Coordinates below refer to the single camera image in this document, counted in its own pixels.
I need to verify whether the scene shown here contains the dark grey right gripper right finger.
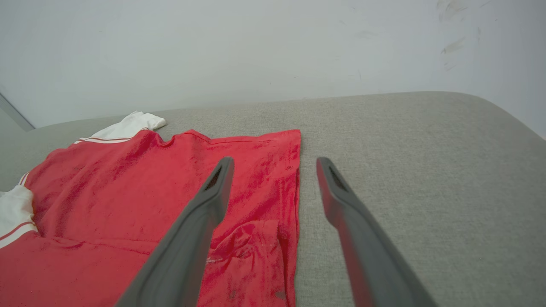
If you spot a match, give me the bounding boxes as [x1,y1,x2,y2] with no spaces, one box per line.
[316,156,437,307]

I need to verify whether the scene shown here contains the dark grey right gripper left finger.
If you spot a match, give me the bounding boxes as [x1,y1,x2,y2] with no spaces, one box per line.
[114,156,235,307]

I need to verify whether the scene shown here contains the red white sports jersey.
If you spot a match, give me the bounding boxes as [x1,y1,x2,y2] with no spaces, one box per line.
[0,111,302,307]

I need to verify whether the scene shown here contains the grey fabric sofa cushion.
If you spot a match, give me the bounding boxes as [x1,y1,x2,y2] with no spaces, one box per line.
[0,91,546,307]

